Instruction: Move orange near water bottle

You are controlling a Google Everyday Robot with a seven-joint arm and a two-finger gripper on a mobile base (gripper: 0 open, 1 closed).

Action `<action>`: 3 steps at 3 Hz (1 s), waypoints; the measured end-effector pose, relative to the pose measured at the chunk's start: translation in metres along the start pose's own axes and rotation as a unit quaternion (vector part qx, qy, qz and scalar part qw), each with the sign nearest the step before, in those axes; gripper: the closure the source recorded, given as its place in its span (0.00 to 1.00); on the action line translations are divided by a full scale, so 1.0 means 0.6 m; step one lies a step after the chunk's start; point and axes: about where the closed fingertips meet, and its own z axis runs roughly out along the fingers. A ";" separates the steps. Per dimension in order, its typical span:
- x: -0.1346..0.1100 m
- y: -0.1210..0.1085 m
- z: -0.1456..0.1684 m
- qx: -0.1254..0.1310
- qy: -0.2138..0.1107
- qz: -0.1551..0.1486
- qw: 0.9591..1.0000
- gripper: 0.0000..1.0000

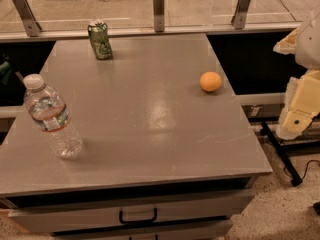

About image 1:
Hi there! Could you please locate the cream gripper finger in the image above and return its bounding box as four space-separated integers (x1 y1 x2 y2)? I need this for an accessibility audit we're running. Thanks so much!
273 29 298 55
276 70 320 140

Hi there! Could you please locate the orange fruit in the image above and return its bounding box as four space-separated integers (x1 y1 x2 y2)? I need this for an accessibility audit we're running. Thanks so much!
200 72 222 92

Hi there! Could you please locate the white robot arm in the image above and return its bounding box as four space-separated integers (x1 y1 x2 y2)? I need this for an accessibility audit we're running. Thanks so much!
273 11 320 140

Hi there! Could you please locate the clear plastic water bottle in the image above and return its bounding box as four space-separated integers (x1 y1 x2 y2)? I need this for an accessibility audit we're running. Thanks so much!
23 74 83 159

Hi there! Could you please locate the metal railing bar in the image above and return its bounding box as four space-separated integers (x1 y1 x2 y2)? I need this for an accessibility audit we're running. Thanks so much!
0 21 301 43

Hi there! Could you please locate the black metal stand leg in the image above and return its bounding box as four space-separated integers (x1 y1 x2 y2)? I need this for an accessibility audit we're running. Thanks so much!
260 122 303 186

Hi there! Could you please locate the grey drawer cabinet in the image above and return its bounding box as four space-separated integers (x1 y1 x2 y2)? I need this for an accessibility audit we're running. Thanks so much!
0 34 271 234

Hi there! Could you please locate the lower grey drawer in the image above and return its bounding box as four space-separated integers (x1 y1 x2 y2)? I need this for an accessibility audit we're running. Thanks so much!
52 220 232 240

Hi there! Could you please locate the crushed green soda can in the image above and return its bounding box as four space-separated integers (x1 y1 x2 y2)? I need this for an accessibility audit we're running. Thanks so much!
87 19 112 60

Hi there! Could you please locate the right metal railing bracket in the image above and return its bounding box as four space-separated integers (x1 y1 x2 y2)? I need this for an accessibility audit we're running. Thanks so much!
231 0 251 29

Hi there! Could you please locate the metal railing bracket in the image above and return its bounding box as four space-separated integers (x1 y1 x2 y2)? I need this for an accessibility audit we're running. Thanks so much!
231 0 251 29
12 0 42 37
153 0 165 32

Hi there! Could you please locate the black cable on floor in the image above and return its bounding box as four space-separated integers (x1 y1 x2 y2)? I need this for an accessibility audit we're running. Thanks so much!
283 159 320 181

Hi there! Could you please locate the middle metal railing bracket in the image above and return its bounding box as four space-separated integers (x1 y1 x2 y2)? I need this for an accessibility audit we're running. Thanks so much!
153 0 165 32

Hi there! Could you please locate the left metal railing bracket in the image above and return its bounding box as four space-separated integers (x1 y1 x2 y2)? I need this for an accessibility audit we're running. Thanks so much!
12 0 42 37

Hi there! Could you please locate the upper drawer with black handle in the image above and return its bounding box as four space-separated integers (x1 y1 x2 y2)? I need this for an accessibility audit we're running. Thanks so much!
9 189 254 233

